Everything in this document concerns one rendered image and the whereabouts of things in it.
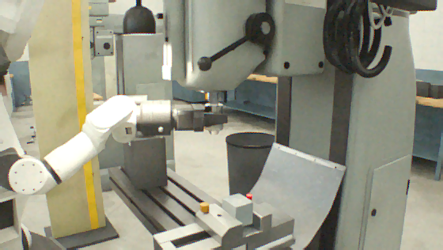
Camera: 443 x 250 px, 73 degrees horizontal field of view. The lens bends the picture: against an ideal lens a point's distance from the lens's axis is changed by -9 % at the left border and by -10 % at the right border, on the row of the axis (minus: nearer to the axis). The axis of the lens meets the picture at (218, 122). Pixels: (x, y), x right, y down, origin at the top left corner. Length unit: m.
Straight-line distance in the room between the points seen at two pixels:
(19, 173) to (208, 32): 0.49
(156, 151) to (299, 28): 0.66
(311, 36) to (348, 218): 0.57
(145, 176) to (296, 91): 0.61
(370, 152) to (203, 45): 0.61
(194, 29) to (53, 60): 1.78
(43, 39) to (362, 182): 2.07
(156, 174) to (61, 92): 1.37
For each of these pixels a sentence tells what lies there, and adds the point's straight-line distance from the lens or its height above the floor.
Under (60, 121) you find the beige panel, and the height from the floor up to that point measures 0.92.
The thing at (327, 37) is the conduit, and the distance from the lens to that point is 0.81.
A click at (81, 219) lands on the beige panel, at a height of 0.14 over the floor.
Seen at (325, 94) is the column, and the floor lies 1.27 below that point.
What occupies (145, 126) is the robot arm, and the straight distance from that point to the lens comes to 0.80.
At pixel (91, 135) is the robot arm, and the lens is 0.79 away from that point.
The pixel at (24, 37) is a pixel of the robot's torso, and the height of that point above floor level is 1.45.
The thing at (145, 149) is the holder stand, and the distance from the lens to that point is 1.19.
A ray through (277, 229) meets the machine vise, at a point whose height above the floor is 0.97.
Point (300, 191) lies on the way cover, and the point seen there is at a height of 0.96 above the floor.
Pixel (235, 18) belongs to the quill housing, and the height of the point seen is 1.47.
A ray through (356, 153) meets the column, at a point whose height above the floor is 1.11.
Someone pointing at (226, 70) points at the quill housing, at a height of 1.36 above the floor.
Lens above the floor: 1.41
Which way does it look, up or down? 13 degrees down
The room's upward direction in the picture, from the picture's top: straight up
